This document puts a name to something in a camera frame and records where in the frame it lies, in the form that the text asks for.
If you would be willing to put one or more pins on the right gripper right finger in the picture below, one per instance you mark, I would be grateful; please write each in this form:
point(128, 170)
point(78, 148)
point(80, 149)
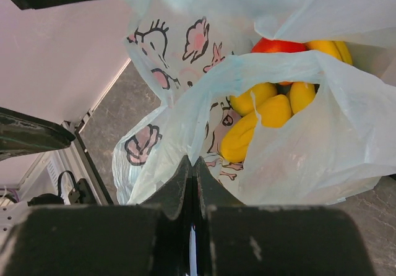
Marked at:
point(235, 239)

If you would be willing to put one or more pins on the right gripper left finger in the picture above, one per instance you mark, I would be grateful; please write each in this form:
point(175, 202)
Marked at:
point(151, 238)

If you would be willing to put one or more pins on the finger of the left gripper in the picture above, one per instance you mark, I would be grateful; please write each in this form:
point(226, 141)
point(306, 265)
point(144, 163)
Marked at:
point(22, 134)

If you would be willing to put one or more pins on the yellow banana bunch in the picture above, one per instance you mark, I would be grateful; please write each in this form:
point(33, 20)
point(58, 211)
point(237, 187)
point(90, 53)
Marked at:
point(263, 104)
point(337, 49)

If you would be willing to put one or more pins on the light blue plastic bag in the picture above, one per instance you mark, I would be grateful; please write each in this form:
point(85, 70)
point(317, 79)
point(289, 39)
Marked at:
point(196, 54)

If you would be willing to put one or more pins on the red apple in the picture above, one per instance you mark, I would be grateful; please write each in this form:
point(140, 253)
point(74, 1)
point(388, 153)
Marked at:
point(277, 46)

